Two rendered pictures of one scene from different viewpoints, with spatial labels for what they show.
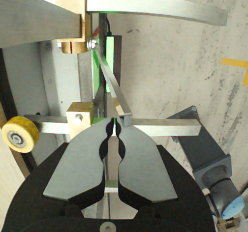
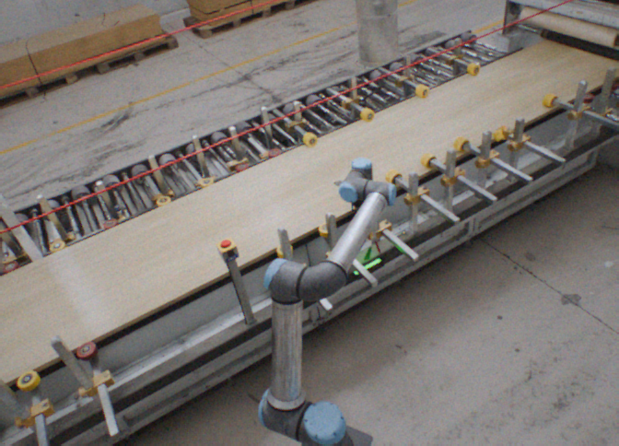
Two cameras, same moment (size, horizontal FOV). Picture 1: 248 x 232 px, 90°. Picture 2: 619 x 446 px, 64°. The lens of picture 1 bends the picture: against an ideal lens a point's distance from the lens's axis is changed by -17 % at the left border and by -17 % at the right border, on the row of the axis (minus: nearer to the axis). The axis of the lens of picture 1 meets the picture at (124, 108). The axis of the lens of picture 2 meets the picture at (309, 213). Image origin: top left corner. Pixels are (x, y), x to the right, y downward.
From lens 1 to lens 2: 2.37 m
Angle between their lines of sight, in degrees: 67
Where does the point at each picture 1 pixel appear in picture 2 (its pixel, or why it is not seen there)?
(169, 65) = (402, 407)
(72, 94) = not seen: hidden behind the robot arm
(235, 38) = not seen: outside the picture
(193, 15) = (405, 250)
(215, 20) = (411, 254)
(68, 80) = not seen: hidden behind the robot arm
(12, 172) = (297, 231)
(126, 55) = (373, 359)
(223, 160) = (358, 434)
